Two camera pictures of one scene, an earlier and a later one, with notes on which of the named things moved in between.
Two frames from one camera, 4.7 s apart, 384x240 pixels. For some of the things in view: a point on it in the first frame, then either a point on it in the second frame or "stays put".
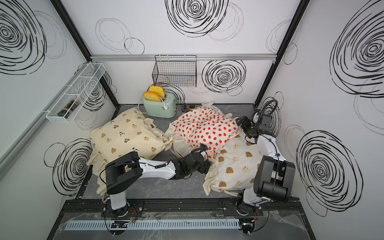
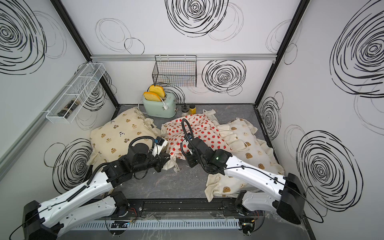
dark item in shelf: [69, 108] stays put
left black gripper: [205, 166] to [161, 159]
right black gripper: [244, 126] to [189, 157]
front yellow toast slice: [152, 96] stays put
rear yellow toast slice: [157, 90] stays put
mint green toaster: [153, 108] stays put
